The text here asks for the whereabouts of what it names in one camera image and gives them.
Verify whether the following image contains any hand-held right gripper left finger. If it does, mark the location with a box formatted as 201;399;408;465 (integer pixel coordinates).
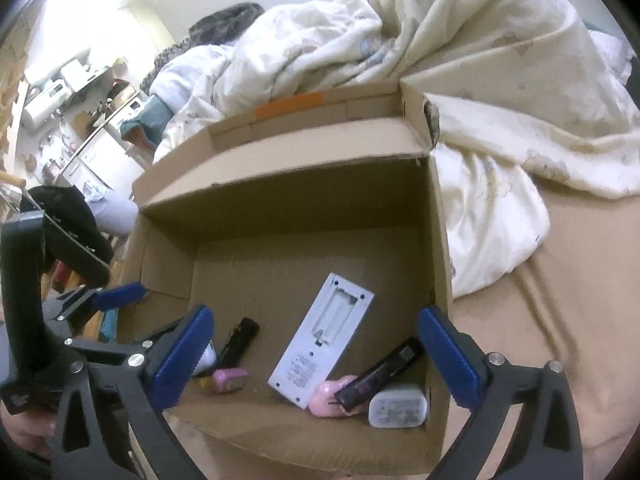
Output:
50;304;216;480

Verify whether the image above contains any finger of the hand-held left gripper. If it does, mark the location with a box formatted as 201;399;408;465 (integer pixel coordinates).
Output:
67;336;153;361
42;281;149;322

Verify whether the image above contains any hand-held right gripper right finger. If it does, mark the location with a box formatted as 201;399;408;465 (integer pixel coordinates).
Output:
417;305;585;480

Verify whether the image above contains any small pink toy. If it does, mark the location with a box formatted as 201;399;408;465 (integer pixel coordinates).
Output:
211;367;249;393

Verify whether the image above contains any plain black bar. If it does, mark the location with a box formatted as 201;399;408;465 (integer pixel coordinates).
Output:
217;317;261;368

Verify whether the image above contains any white charger plug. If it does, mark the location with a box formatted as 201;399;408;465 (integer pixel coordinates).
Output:
368;385;431;428

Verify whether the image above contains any black bar with pink print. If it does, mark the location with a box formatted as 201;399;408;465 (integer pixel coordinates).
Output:
334;336;425;408

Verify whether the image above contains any pink rounded case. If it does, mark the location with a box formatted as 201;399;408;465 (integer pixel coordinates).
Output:
308;375;368;418

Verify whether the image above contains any white remote control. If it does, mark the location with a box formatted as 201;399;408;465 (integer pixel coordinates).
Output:
267;272;375;408

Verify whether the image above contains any cardboard box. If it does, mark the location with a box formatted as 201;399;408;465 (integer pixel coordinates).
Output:
115;80;456;478

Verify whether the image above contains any person's left hand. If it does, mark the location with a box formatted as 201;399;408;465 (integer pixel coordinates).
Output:
0;402;56;458

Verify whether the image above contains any light blue garment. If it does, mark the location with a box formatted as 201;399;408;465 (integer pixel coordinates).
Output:
85;192;138;236

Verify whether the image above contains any black cloth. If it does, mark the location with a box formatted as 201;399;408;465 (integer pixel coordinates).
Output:
20;185;116;286

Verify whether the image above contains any wooden chair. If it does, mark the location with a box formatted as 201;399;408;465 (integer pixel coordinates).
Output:
0;170;126;341

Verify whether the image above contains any white cabinet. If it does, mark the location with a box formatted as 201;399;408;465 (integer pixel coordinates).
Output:
55;100;151;196

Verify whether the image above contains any teal cloth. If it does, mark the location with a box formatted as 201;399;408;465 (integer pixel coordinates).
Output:
120;95;171;151

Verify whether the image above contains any white appliance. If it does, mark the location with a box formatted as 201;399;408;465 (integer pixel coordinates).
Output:
22;80;68;131

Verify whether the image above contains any light blue pillow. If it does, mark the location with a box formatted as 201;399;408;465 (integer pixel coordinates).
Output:
150;45;236;106

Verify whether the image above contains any grey furry pillow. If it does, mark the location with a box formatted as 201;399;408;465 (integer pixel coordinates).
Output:
140;2;266;88

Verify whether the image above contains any cream printed duvet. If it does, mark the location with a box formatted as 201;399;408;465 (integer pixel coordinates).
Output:
152;0;640;296

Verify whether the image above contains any white patterned pillow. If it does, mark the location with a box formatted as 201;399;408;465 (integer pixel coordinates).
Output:
587;30;636;81

